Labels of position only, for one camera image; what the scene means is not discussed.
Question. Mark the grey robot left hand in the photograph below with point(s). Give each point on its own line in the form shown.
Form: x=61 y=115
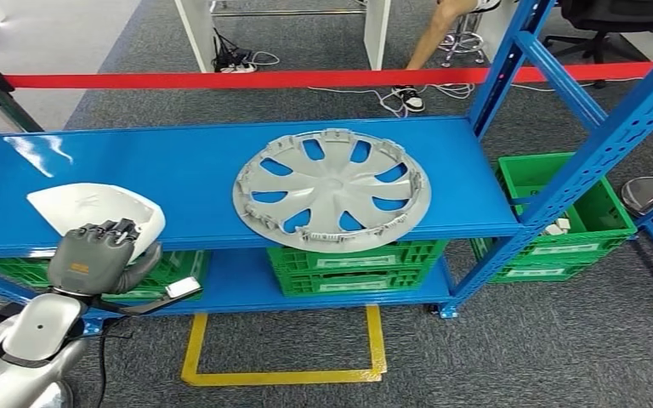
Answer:
x=87 y=264

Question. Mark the white plastic mirror cover part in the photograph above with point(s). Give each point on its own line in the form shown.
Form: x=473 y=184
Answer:
x=90 y=202

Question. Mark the long red barrier belt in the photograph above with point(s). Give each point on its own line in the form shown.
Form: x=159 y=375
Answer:
x=247 y=79

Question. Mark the white power strip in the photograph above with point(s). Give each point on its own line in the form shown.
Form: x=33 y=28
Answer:
x=239 y=68

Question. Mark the grey plastic wheel hubcap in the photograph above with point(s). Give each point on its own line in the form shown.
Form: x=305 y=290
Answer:
x=332 y=186

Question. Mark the white desk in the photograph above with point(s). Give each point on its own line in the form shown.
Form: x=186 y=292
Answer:
x=495 y=22
x=374 y=28

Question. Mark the person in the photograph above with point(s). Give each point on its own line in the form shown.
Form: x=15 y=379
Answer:
x=436 y=28

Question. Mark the chrome stool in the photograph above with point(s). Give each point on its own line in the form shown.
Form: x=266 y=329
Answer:
x=464 y=42

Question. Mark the small white parts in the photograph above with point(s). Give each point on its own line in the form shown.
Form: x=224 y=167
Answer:
x=557 y=226

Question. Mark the open green plastic crate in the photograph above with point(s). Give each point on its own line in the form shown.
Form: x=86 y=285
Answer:
x=602 y=219

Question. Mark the black office chair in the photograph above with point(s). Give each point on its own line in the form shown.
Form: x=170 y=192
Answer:
x=614 y=14

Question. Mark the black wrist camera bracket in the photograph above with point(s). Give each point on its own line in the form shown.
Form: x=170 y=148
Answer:
x=135 y=307

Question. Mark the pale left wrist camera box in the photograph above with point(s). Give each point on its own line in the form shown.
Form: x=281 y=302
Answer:
x=183 y=287

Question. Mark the round chrome base plate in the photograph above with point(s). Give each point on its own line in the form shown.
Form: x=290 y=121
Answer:
x=647 y=194

